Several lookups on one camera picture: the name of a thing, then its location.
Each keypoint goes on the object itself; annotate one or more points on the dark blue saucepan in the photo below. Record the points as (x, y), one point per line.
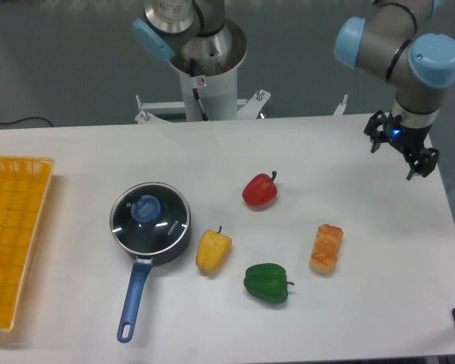
(141, 268)

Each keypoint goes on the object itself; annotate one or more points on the red bell pepper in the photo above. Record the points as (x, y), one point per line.
(260, 190)

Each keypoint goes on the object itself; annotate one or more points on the orange toast bread loaf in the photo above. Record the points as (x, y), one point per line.
(324, 255)

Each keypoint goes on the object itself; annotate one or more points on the yellow woven basket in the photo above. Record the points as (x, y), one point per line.
(24, 183)

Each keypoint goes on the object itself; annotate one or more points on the green bell pepper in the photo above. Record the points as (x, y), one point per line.
(267, 282)

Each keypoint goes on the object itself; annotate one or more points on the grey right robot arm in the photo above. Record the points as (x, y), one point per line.
(420, 67)

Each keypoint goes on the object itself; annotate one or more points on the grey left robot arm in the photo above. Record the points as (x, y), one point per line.
(167, 26)

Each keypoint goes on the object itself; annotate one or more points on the yellow bell pepper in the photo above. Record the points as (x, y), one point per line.
(213, 249)

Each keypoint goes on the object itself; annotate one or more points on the glass lid with blue knob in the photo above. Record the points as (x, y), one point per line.
(150, 219)

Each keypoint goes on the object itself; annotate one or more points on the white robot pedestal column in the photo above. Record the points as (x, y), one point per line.
(207, 69)

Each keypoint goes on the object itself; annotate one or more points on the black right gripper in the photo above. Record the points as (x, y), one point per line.
(406, 132)

